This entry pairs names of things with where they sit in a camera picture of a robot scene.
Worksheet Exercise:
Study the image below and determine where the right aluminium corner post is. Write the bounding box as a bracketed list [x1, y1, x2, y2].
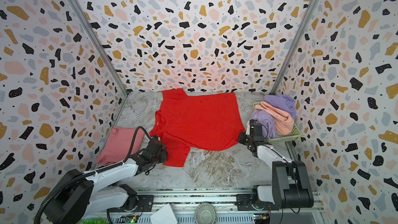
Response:
[270, 0, 319, 95]

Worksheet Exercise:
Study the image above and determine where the left aluminium corner post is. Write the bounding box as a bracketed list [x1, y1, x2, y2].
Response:
[67, 0, 128, 97]

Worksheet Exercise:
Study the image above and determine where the white paper sheet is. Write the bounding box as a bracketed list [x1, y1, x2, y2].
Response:
[150, 204, 178, 224]

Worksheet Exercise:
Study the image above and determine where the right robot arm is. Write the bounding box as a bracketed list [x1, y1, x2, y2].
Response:
[237, 120, 314, 210]

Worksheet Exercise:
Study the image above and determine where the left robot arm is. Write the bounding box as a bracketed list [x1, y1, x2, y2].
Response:
[34, 136, 168, 224]

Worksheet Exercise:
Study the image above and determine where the green plastic basket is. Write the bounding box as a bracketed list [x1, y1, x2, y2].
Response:
[251, 102, 302, 144]

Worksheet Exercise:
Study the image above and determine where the purple t-shirt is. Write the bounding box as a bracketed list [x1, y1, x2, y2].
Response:
[263, 93, 296, 121]

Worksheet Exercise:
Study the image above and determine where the black corrugated cable hose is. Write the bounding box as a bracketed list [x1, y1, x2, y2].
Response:
[33, 126, 152, 224]

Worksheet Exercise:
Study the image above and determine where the red t-shirt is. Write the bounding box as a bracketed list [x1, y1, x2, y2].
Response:
[150, 89, 245, 168]

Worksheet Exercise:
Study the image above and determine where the green artificial grass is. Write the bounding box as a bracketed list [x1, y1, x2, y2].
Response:
[78, 218, 109, 224]

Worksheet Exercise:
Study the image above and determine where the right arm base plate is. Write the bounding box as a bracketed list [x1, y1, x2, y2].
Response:
[235, 194, 279, 212]

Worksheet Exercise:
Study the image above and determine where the folded pink t-shirt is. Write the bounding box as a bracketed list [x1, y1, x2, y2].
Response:
[96, 127, 135, 166]

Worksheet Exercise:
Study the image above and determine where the peach t-shirt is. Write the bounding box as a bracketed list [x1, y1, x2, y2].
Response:
[255, 102, 294, 135]

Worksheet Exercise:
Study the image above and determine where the small electronics board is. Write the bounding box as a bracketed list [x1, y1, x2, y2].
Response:
[120, 215, 140, 224]

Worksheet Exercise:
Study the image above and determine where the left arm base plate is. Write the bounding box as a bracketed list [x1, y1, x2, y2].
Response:
[109, 195, 154, 213]

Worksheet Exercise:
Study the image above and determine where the aluminium corner post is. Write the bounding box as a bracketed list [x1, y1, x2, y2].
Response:
[270, 0, 319, 95]
[67, 0, 128, 97]

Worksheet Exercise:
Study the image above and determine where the aluminium frame rail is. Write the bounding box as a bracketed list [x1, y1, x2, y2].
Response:
[58, 188, 327, 224]

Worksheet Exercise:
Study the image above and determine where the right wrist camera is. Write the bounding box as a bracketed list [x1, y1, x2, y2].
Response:
[246, 121, 256, 136]

